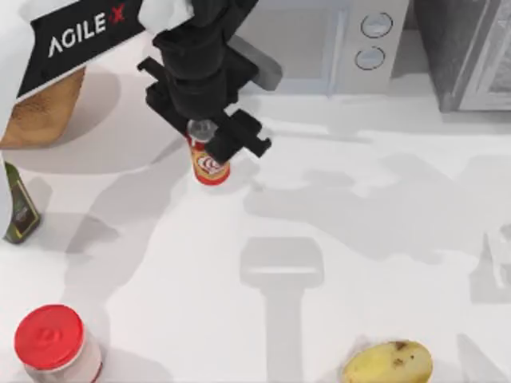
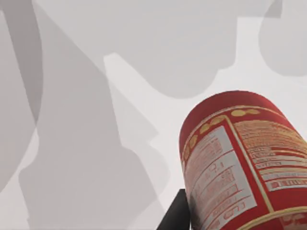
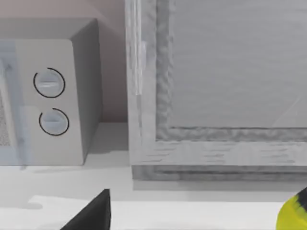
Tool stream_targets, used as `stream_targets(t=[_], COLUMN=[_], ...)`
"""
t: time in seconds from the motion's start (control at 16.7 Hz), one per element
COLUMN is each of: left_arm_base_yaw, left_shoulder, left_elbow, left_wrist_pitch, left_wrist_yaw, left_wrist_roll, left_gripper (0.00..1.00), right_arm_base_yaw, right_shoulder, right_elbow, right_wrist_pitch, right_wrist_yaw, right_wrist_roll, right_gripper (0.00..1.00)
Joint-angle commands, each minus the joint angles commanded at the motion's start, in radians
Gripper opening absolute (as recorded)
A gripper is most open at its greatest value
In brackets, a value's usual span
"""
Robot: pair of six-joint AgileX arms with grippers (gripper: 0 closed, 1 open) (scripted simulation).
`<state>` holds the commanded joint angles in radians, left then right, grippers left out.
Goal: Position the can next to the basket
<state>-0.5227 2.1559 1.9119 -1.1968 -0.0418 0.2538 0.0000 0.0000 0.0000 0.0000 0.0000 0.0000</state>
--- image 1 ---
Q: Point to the red and orange bottle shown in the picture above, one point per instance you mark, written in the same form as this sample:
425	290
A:
211	172

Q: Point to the pale microwave oven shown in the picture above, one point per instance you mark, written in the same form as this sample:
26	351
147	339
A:
311	40

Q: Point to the wooden board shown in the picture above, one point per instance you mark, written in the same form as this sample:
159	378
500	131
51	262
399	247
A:
40	115

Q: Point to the round microwave knob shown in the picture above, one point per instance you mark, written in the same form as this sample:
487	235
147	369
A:
369	58
377	24

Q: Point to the dark green bottle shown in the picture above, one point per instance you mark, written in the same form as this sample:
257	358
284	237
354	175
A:
22	207

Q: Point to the red lidded clear jar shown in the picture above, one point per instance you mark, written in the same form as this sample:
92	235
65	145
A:
52	339

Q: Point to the grey cabinet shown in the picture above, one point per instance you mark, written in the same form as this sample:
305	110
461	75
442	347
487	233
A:
451	52

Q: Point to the yellow potato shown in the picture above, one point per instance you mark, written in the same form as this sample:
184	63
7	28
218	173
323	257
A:
389	363

